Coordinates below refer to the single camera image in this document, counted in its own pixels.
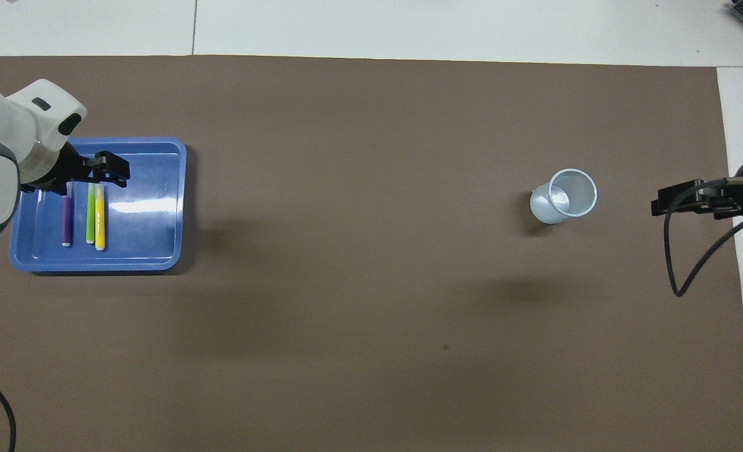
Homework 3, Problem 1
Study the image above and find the clear plastic cup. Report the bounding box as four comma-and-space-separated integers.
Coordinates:
530, 168, 598, 225

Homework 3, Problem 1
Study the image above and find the brown table mat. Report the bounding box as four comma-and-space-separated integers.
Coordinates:
0, 55, 743, 452

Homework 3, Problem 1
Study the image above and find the purple marker pen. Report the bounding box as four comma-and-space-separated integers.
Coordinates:
62, 182, 74, 247

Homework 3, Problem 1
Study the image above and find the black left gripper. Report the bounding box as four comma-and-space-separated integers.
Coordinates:
23, 143, 130, 192

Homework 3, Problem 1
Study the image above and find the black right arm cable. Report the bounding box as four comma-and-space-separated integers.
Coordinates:
663, 178, 743, 298

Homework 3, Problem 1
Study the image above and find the blue plastic tray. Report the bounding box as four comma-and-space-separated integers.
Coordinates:
9, 137, 188, 273

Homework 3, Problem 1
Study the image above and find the yellow marker pen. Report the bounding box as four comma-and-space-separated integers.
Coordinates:
95, 183, 106, 251

